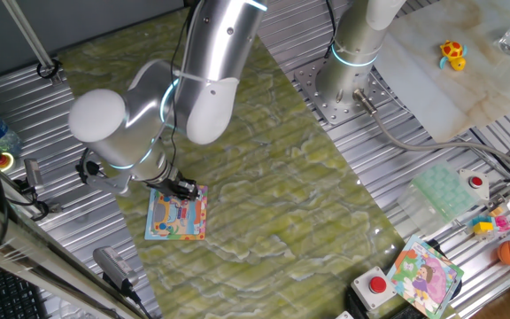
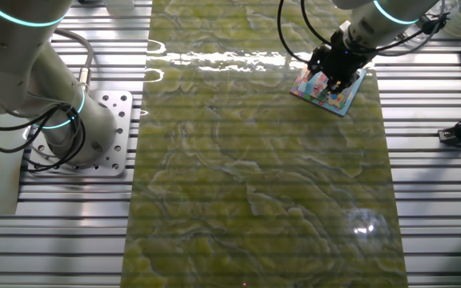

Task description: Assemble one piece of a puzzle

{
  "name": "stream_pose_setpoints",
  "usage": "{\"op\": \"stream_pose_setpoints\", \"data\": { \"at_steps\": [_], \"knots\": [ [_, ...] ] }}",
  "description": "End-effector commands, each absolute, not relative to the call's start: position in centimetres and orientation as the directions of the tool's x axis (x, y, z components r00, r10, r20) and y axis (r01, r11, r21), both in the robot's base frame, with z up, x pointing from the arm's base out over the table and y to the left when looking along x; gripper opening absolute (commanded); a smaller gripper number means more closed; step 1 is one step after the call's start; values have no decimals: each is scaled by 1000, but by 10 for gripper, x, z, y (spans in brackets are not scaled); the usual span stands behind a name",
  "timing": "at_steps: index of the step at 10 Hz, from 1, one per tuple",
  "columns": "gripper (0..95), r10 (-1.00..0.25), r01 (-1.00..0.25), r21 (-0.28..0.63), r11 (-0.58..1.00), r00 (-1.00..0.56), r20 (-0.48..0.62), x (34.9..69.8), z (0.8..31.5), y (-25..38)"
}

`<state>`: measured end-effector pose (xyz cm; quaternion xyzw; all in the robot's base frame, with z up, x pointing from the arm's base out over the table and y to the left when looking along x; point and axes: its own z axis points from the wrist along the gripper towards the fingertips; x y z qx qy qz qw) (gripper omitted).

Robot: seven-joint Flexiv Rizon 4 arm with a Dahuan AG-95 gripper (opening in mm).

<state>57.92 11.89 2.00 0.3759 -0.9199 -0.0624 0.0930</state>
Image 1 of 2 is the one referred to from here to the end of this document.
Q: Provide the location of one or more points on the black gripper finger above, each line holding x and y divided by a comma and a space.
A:
190, 188
178, 196

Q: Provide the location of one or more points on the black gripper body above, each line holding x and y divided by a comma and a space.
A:
168, 182

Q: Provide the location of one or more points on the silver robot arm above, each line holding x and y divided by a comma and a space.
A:
210, 44

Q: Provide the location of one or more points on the bus picture puzzle board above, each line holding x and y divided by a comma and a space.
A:
175, 221

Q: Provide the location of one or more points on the green marble pattern mat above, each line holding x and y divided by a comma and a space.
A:
259, 177

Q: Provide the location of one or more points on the black keyboard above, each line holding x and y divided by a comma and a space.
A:
2, 292

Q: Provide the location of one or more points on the white metal pole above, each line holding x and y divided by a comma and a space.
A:
29, 40

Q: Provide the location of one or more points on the grey box with red button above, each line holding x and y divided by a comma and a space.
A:
372, 285

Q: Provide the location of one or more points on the translucent green ice tray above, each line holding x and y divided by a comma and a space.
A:
441, 190

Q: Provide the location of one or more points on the white marble slab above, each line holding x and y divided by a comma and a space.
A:
436, 88

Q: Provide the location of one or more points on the small white red button box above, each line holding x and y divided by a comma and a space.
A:
475, 181

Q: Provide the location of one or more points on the yellow turtle toy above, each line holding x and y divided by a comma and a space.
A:
452, 49

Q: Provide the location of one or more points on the colourful building block toy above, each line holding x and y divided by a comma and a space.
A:
484, 227

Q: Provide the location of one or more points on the small orange block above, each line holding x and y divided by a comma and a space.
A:
496, 212

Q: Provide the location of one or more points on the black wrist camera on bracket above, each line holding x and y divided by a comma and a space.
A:
100, 179

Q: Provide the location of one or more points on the grey camera box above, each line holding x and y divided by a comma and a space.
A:
113, 263

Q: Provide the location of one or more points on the aluminium frame beam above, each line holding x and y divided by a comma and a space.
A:
38, 261

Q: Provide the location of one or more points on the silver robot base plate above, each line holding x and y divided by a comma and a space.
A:
310, 86

